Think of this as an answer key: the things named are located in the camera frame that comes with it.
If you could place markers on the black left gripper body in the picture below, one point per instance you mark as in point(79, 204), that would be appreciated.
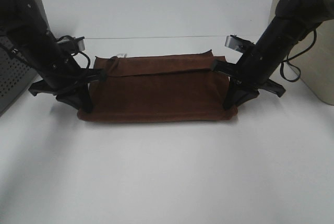
point(57, 83)

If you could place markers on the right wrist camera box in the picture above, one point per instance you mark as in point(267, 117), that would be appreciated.
point(238, 44)

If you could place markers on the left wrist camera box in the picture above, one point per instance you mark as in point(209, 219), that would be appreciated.
point(71, 45)

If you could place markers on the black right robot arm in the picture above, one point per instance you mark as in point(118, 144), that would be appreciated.
point(293, 21)

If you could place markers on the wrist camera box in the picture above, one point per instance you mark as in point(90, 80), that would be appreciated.
point(238, 44)
point(71, 45)

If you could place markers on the brown towel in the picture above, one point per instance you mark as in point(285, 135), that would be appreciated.
point(168, 88)

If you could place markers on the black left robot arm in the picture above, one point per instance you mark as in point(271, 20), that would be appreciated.
point(60, 62)

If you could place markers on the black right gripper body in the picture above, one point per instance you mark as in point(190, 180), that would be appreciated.
point(246, 83)

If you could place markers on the beige storage box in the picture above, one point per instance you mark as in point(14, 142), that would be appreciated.
point(317, 65)

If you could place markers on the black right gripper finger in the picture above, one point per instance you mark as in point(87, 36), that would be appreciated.
point(243, 96)
point(232, 96)

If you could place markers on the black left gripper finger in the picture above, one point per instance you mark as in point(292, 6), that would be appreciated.
point(71, 100)
point(85, 99)

